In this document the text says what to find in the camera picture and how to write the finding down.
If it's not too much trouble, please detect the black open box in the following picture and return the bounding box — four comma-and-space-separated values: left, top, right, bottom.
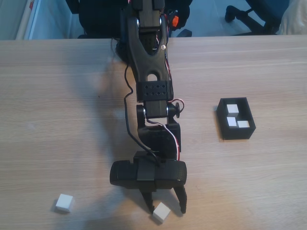
217, 97, 257, 141

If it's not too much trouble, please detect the white translucent panel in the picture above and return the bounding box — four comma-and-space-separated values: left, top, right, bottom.
15, 0, 72, 40

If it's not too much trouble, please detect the blue office chair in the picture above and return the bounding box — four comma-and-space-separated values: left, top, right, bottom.
224, 0, 292, 36

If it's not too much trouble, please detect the person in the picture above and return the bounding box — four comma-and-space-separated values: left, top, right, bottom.
279, 6, 307, 36

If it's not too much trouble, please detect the red white servo cable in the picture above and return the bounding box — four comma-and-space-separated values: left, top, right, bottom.
146, 98, 186, 161

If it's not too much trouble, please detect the black oval camera box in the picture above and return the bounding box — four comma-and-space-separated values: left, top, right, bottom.
109, 150, 188, 192

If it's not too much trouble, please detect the black camera cable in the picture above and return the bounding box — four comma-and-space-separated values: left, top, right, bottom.
123, 64, 161, 167

